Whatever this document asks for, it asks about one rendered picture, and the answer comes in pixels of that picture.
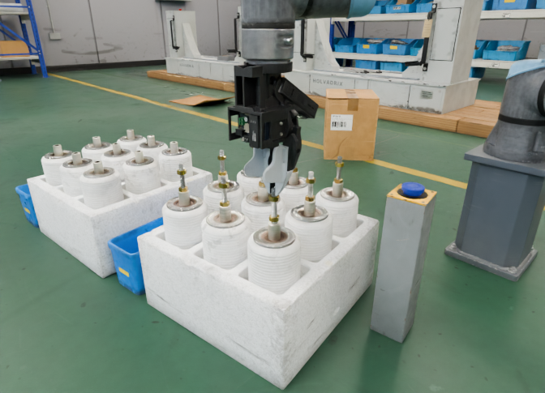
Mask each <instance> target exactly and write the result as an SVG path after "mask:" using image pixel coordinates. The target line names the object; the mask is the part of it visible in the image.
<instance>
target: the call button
mask: <svg viewBox="0 0 545 393"><path fill-rule="evenodd" d="M401 189H402V190H403V193H404V194H406V195H409V196H420V195H421V194H422V193H423V192H424V191H425V187H424V186H423V185H422V184H419V183H417V182H405V183H403V184H402V185H401Z"/></svg>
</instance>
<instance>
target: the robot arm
mask: <svg viewBox="0 0 545 393"><path fill-rule="evenodd" d="M375 2H376V0H241V23H242V29H241V36H242V58H243V59H245V60H246V61H245V62H243V65H237V66H234V95H235V105H232V106H228V107H227V108H228V127H229V141H231V140H235V139H240V138H241V140H242V141H243V142H245V143H249V146H250V147H253V148H254V150H253V157H252V158H251V159H250V160H249V161H248V162H247V163H246V164H245V166H244V173H245V175H246V176H248V177H262V179H263V182H264V185H265V187H266V189H267V191H268V192H269V193H270V194H271V193H272V188H274V186H275V195H276V196H278V195H279V194H280V193H281V192H282V191H283V190H284V188H285V186H286V184H287V182H288V181H289V179H290V177H291V174H292V172H293V170H294V169H295V166H296V164H297V162H298V158H299V156H300V152H301V149H302V139H301V128H302V127H301V126H299V125H298V118H301V119H308V118H314V119H315V115H316V111H317V109H318V106H319V105H318V104H316V103H315V102H314V101H313V100H312V99H311V98H310V97H309V96H307V95H306V94H305V93H304V92H302V91H301V90H300V89H299V88H297V87H296V86H295V85H293V84H292V83H291V82H290V81H289V80H288V79H287V78H286V77H281V73H288V72H292V71H293V62H290V60H291V59H293V58H294V30H293V29H295V21H299V20H302V19H323V18H346V19H350V18H358V17H363V16H365V15H367V14H369V13H370V11H371V10H372V8H373V7H374V5H375ZM253 28H254V29H253ZM234 115H238V128H237V129H235V132H233V133H232V132H231V116H234ZM240 116H241V117H240ZM279 143H283V144H282V145H280V144H279ZM483 151H484V152H485V153H487V154H488V155H490V156H494V157H496V158H499V159H502V160H510V161H515V162H521V163H533V164H537V163H545V59H535V60H524V61H517V62H515V63H513V64H512V65H511V66H510V69H509V74H508V77H507V78H506V84H505V89H504V95H503V99H502V102H501V106H500V112H499V116H498V120H497V123H496V124H495V126H494V127H493V129H492V131H491V133H490V134H489V135H488V137H487V139H486V141H485V143H484V146H483Z"/></svg>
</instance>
